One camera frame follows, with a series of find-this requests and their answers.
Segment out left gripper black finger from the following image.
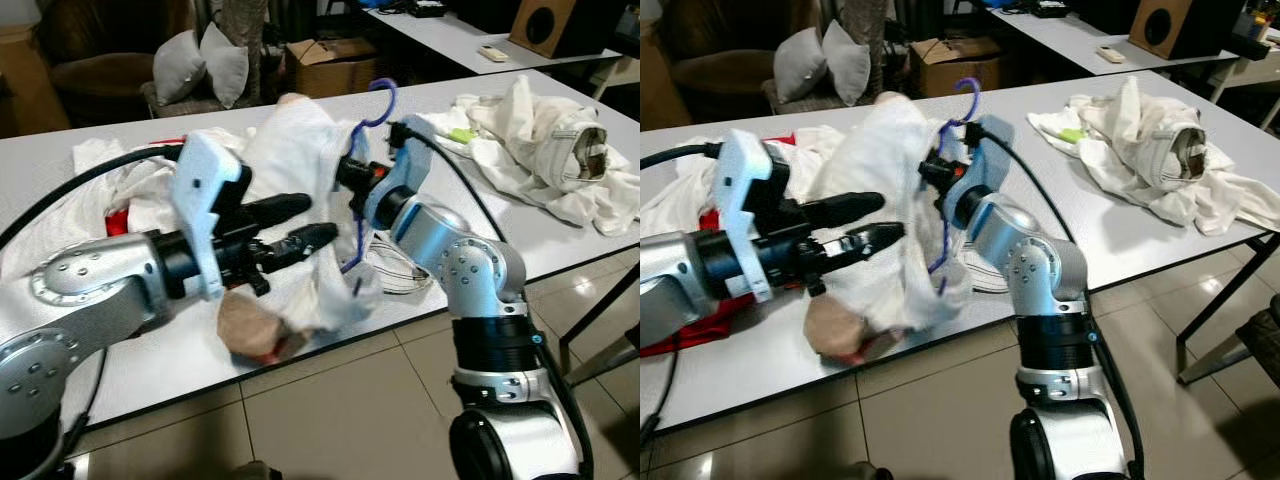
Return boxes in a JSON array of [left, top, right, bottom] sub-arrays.
[[262, 222, 341, 273], [240, 193, 314, 229], [795, 192, 887, 229], [820, 222, 907, 273]]

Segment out white garment with tan trim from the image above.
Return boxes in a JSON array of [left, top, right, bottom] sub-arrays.
[[218, 93, 433, 363], [805, 93, 986, 363]]

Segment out purple plastic hanger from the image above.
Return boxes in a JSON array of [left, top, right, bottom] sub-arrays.
[[925, 77, 983, 276], [340, 78, 399, 276]]

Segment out open cardboard box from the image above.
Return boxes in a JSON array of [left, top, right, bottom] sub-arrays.
[[287, 38, 379, 99], [908, 38, 1001, 99]]

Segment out cream garment with green tag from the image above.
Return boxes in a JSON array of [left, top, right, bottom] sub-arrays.
[[418, 75, 641, 238], [1028, 75, 1280, 238]]

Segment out dark brown armchair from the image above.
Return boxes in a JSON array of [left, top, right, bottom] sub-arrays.
[[40, 0, 201, 126], [660, 0, 801, 126]]

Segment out black metal table leg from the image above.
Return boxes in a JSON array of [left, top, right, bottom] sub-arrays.
[[558, 262, 641, 379], [1175, 230, 1280, 386]]

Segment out brown wooden cabinet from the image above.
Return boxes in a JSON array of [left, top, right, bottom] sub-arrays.
[[0, 25, 71, 136], [640, 20, 691, 131]]

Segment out wooden speaker box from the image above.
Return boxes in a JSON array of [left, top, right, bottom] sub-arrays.
[[510, 0, 593, 59], [1130, 0, 1213, 59]]

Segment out black pen holder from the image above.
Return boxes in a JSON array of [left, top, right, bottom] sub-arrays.
[[1238, 3, 1280, 46]]

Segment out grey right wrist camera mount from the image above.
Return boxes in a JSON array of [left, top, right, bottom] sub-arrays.
[[362, 113, 438, 231], [948, 113, 1016, 226]]

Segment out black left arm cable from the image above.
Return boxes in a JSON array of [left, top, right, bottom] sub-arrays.
[[0, 143, 189, 251], [640, 141, 738, 173]]

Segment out grey mottled post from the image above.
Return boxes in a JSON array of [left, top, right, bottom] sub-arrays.
[[210, 0, 269, 101], [835, 0, 891, 101]]

